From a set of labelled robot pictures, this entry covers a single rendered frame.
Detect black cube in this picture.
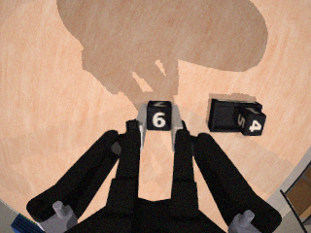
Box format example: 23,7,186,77
235,107,266,136
147,101,172,131

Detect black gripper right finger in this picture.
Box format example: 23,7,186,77
168,105,282,233

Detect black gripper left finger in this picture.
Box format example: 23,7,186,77
26,104,148,233

